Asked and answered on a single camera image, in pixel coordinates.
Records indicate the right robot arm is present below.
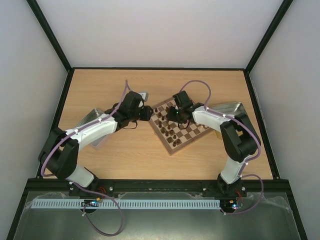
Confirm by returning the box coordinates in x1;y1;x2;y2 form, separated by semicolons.
167;90;261;196

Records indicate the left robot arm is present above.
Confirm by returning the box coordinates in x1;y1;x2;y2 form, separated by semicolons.
38;91;154;188

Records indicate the wooden chess board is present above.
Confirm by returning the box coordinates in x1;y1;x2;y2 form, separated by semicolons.
149;97;213;156

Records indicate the silver tin lid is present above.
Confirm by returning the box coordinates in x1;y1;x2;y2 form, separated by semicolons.
75;108;111;150

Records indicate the gold tin box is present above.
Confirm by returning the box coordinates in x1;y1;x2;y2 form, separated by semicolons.
211;102;247;116

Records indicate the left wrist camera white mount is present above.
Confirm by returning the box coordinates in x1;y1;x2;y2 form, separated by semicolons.
139;91;149;102

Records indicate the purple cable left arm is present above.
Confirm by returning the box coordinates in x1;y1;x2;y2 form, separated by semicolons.
39;79;125;237

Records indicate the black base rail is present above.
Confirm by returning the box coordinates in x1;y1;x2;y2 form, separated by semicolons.
97;179;222;198

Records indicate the light blue cable duct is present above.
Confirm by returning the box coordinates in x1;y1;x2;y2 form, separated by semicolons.
31;198;221;210

